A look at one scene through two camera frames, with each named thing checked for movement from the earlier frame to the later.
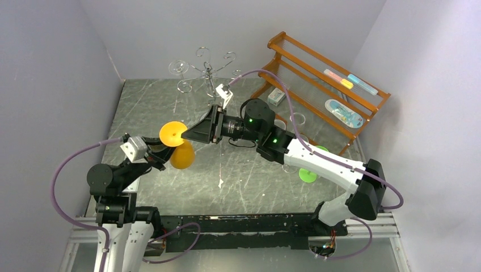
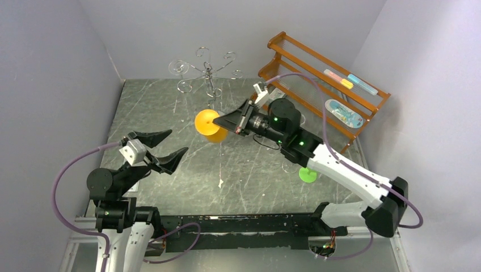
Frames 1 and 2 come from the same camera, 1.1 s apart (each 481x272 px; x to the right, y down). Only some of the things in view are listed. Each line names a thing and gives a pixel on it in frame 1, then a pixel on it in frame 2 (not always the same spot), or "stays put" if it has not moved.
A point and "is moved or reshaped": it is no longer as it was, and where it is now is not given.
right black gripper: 216,124 → 245,120
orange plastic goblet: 182,156 is moved or reshaped
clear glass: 300,119 stays put
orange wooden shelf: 319,89 stays put
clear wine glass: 178,67 stays put
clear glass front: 291,169 stays put
